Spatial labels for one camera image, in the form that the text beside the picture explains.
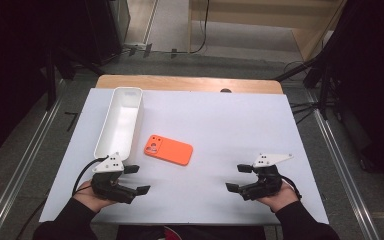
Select orange phone case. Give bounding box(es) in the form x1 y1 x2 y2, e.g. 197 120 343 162
143 134 194 167

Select right hand-held gripper black cable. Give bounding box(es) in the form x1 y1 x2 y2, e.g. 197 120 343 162
279 175 303 201

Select metal floor rail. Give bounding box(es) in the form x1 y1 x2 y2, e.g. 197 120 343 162
0 78 68 240
304 89 381 240

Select thin black floor cable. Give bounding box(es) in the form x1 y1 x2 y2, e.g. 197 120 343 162
15 190 52 240

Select person's right hand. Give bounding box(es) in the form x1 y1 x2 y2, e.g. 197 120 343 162
255 181 300 213

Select person's left hand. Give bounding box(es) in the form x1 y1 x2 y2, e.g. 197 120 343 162
73 179 115 213

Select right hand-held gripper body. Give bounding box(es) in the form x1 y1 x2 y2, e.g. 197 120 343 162
238 153 294 202

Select black tripod stand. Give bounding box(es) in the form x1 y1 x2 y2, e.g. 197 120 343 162
274 56 344 121

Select white power strip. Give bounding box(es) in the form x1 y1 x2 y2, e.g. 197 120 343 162
123 41 148 51

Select black curtain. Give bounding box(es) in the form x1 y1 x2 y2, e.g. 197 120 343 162
326 0 384 184
0 0 91 164

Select hand-held gripper black cable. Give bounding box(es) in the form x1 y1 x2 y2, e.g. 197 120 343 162
71 155 110 197
279 175 303 201

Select white plastic storage box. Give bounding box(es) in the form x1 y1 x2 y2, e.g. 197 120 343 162
93 86 145 162

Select hanging black cable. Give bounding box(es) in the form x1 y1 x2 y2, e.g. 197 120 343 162
169 0 211 56

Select black metal stand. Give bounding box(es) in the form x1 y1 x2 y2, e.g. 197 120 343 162
44 46 104 111

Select light wooden shelf unit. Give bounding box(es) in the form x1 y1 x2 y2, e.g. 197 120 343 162
188 0 348 63

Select wooden table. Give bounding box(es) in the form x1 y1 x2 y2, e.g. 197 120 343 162
95 74 284 95

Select black cabinet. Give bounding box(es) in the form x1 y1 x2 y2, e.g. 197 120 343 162
84 0 131 66

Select left hand-held gripper black cable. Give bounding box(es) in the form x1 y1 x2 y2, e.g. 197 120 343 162
71 155 110 197

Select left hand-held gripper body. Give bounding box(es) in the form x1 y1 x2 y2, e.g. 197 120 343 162
90 152 138 205

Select white table board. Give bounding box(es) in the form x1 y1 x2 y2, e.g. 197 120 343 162
39 87 330 225

